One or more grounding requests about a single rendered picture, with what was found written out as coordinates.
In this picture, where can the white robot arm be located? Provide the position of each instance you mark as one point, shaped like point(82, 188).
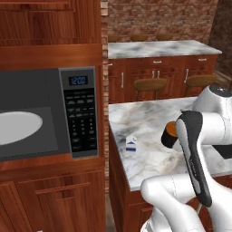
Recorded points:
point(169, 193)

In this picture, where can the microwave start button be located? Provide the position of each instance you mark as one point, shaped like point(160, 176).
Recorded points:
point(91, 146)

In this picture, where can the grey built-in microwave oven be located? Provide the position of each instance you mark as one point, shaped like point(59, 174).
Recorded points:
point(54, 90)

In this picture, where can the white round microwave turntable plate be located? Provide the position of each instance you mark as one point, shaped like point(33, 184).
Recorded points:
point(18, 127)

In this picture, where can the narrow wooden cupboard door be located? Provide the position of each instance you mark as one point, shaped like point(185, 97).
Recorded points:
point(12, 211)

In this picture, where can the white and blue milk carton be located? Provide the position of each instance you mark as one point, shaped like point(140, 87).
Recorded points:
point(131, 144)

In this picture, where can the wooden bar stool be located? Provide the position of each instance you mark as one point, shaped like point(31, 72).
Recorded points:
point(139, 37)
point(150, 84)
point(201, 80)
point(113, 38)
point(164, 36)

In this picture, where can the black and orange cylinder food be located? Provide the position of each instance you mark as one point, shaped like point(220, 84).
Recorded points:
point(168, 136)

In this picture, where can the wooden island with marble top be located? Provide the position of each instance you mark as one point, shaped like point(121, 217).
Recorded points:
point(145, 57)

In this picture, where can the wooden drawer front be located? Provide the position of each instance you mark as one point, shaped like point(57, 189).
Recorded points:
point(75, 211)

